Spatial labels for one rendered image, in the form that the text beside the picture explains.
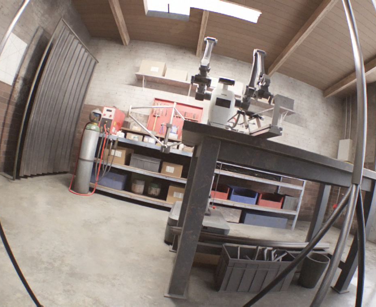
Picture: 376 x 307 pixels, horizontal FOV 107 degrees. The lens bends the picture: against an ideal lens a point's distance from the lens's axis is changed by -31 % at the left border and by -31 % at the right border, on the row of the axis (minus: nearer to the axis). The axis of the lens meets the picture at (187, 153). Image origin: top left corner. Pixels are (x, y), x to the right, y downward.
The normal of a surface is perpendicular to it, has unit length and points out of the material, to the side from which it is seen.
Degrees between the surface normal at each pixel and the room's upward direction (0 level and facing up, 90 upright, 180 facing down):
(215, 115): 90
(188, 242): 90
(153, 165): 90
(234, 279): 90
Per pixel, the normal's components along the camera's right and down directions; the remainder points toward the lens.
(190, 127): 0.04, -0.03
